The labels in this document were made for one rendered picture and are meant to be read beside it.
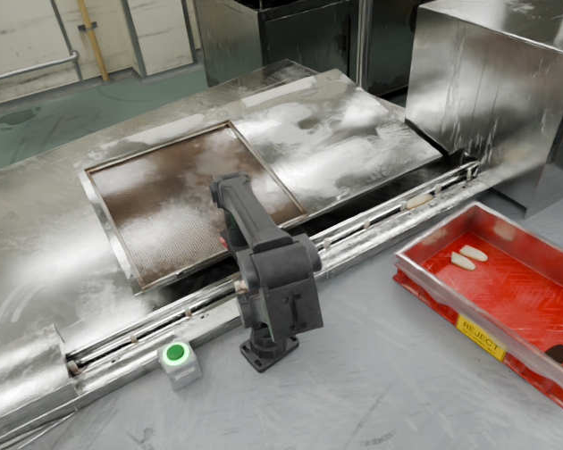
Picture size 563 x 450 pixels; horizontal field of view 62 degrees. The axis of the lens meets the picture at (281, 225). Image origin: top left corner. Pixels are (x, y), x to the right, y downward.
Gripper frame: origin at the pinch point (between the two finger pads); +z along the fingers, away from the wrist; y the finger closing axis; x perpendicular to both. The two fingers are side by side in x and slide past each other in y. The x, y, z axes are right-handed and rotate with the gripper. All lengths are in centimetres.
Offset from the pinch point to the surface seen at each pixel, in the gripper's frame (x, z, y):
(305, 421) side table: 6.9, 10.4, -37.2
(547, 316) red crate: -55, 10, -47
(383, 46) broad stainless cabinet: -189, 40, 166
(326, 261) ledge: -20.8, 6.0, -5.6
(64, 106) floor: 9, 92, 341
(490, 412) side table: -26, 10, -56
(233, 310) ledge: 7.2, 6.1, -6.3
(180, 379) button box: 25.3, 6.7, -16.0
